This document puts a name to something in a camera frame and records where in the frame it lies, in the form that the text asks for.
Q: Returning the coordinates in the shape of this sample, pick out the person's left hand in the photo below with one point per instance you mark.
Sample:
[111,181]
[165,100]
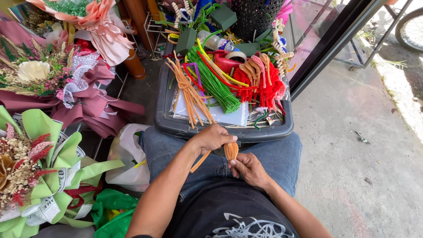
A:
[208,138]

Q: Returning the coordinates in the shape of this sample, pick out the person's right hand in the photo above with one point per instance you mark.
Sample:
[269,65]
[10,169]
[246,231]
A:
[252,170]

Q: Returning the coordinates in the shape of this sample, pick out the orange pipe cleaner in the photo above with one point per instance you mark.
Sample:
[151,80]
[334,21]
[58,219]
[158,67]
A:
[231,150]

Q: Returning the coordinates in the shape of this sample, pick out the clear plastic bag with sheet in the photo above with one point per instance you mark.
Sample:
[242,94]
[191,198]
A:
[224,114]

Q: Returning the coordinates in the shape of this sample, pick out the person's blue jeans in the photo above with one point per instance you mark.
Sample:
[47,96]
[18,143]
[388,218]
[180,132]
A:
[281,158]

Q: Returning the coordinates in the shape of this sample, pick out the bundle of orange pipe cleaners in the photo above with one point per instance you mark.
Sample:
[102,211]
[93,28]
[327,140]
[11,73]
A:
[190,96]

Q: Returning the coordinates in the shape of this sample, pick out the person's black printed shirt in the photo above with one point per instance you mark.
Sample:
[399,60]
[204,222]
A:
[224,211]

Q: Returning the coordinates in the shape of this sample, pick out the hooked green pipe cleaner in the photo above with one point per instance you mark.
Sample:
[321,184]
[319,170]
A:
[259,119]

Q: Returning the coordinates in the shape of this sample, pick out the black plastic tray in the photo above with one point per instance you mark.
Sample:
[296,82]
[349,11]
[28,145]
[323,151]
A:
[165,109]

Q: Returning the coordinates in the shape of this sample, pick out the bundle of green pipe cleaners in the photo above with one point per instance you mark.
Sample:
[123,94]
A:
[214,86]

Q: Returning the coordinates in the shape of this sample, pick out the long red pipe cleaner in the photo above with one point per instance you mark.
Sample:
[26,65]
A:
[218,77]

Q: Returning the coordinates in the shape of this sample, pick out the purple pipe cleaner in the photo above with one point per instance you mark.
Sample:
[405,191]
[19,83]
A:
[197,71]

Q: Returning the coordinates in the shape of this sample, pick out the long yellow pipe cleaner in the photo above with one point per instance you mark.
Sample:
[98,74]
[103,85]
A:
[216,67]

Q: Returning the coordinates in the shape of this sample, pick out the red tape dispenser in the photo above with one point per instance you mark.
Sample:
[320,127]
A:
[224,64]

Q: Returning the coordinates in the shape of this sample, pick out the pile of red pipe cleaner flowers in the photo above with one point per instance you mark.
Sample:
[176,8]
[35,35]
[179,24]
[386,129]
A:
[269,89]

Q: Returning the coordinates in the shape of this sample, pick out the white plastic bag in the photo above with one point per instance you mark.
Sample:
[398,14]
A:
[127,155]

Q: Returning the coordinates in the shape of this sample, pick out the clear tape roll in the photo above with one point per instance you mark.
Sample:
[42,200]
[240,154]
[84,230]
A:
[236,55]

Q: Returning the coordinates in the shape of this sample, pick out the tan pipe cleaner petals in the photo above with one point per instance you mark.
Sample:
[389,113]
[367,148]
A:
[256,64]

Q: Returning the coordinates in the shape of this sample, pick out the clear plastic water bottle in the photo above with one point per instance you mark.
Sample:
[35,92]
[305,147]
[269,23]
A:
[214,41]

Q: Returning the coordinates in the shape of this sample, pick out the green floral foam block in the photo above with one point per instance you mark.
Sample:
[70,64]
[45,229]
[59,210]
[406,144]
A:
[185,41]
[248,49]
[224,16]

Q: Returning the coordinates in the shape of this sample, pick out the brown cardboard tubes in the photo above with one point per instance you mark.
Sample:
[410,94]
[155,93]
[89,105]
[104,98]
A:
[135,62]

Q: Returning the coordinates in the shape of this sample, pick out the dry leaf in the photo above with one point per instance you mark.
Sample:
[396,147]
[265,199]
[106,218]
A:
[363,138]

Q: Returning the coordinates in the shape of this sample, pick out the striped twisted pipe cleaners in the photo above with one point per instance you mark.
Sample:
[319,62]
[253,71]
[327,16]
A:
[281,49]

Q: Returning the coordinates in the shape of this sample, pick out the green plastic bag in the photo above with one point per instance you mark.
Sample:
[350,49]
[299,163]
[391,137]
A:
[112,211]

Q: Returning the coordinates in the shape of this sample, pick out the black mesh basket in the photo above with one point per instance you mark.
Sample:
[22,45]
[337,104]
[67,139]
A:
[254,18]

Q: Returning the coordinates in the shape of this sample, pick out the blue pipe cleaners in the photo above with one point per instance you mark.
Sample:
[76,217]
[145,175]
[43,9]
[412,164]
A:
[201,8]

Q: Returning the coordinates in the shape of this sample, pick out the bouquet in peach wrap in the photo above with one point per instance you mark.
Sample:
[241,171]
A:
[99,23]

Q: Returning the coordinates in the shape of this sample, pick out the bouquet in maroon wrap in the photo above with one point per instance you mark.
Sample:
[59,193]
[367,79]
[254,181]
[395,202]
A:
[49,76]

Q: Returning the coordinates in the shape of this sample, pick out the bouquet in green wrap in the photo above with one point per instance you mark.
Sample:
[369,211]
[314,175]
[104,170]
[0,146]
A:
[36,165]

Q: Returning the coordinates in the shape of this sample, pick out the bicycle wheel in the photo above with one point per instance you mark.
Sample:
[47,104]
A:
[409,31]

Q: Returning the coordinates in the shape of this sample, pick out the black door frame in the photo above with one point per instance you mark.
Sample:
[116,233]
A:
[330,43]

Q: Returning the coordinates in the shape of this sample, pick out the metal trolley frame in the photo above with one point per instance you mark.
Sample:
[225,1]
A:
[376,43]

